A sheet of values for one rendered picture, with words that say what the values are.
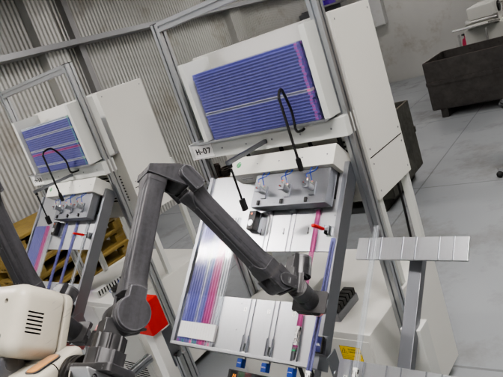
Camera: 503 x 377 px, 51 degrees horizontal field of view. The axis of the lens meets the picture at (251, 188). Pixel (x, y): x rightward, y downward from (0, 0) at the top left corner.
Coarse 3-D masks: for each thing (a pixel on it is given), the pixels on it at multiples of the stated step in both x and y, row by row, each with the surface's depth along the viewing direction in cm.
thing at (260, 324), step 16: (224, 304) 199; (240, 304) 194; (256, 304) 189; (272, 304) 184; (288, 304) 180; (224, 320) 196; (240, 320) 191; (256, 320) 186; (272, 320) 182; (288, 320) 177; (304, 320) 173; (224, 336) 193; (240, 336) 188; (256, 336) 183; (272, 336) 179; (288, 336) 175; (304, 336) 171; (256, 352) 181; (272, 352) 176; (288, 352) 172; (304, 352) 169
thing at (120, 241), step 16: (16, 224) 506; (32, 224) 481; (112, 224) 527; (112, 240) 534; (128, 240) 535; (48, 256) 466; (64, 256) 500; (112, 256) 545; (0, 272) 482; (48, 272) 464; (96, 272) 503
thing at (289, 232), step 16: (224, 192) 224; (240, 192) 217; (224, 208) 220; (240, 208) 214; (336, 208) 183; (240, 224) 210; (272, 224) 199; (288, 224) 194; (304, 224) 189; (320, 224) 184; (256, 240) 201; (272, 240) 196; (288, 240) 191; (304, 240) 186; (320, 240) 182
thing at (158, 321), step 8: (152, 296) 242; (152, 304) 240; (152, 312) 240; (160, 312) 243; (152, 320) 239; (160, 320) 243; (152, 328) 239; (160, 328) 242; (152, 336) 244; (160, 336) 247; (152, 344) 247; (160, 344) 247; (160, 352) 246; (168, 352) 250; (160, 360) 248; (168, 360) 250; (160, 368) 252; (168, 368) 249; (176, 368) 253; (168, 376) 250; (176, 376) 252
